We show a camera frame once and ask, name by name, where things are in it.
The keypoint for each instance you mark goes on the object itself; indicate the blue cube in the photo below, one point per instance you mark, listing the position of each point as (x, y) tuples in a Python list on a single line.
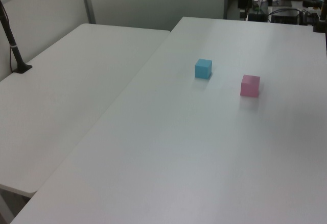
[(203, 69)]

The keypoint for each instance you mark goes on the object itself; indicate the green connector block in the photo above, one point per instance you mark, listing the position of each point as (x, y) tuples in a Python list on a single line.
[(256, 6)]

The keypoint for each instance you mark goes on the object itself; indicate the small black box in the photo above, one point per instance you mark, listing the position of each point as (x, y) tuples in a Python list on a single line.
[(256, 17)]

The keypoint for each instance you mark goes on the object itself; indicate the black flat base plate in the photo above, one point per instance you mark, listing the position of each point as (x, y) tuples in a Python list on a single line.
[(283, 3)]

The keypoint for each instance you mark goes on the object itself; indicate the large black box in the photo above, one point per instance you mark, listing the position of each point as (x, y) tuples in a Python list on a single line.
[(284, 17)]

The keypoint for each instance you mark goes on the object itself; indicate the pink cube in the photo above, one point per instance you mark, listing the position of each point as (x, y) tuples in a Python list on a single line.
[(249, 87)]

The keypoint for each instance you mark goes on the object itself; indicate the black camera stand pole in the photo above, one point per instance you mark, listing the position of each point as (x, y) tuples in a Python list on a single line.
[(15, 53)]

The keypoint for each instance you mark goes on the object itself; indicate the black table clamp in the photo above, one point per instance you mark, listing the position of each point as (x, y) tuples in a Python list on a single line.
[(320, 22)]

